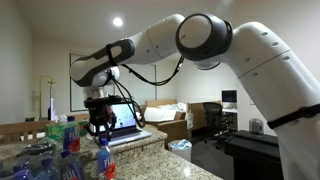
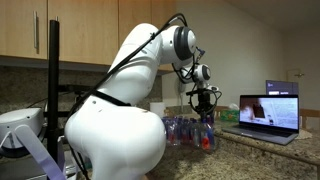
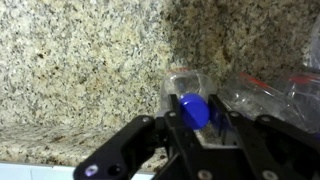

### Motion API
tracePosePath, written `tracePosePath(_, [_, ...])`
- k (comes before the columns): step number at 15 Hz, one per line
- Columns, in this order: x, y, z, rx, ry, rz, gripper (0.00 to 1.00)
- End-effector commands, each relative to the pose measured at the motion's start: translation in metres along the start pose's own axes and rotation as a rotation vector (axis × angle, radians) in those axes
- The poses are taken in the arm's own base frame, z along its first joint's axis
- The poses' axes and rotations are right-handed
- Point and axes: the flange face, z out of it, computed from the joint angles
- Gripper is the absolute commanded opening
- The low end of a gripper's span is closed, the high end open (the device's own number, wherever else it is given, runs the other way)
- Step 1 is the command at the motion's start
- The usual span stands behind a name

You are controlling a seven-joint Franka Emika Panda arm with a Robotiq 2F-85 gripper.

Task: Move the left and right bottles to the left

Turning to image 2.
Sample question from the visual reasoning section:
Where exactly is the black cable along robot base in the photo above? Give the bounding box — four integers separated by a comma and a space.
68, 12, 188, 180

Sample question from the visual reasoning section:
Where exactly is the white VR headset lavender strap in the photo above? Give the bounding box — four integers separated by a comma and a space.
0, 107, 68, 180

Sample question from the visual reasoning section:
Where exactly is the wooden chair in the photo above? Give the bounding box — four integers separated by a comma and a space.
299, 108, 320, 129
213, 105, 228, 118

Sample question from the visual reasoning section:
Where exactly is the black camera stand pole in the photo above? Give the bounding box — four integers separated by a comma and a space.
43, 19, 88, 164

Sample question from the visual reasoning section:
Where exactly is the flat monitor with purple screen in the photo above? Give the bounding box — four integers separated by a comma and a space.
265, 79, 299, 97

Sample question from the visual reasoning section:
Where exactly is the plastic-wrapped pack of water bottles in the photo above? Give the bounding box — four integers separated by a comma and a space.
161, 115, 201, 147

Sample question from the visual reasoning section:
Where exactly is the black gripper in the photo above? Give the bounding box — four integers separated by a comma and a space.
199, 94, 214, 123

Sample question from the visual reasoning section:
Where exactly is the white paper towel roll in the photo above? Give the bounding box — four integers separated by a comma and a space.
149, 102, 166, 115

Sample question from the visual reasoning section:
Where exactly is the silver cabinet door handle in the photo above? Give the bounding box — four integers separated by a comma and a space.
33, 10, 40, 52

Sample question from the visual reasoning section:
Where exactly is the grey open laptop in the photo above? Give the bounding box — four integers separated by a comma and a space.
222, 94, 300, 146

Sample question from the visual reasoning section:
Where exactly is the green tissue box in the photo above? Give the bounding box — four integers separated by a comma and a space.
219, 103, 240, 123

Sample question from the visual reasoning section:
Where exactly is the white room door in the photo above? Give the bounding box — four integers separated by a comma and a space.
286, 68, 306, 83

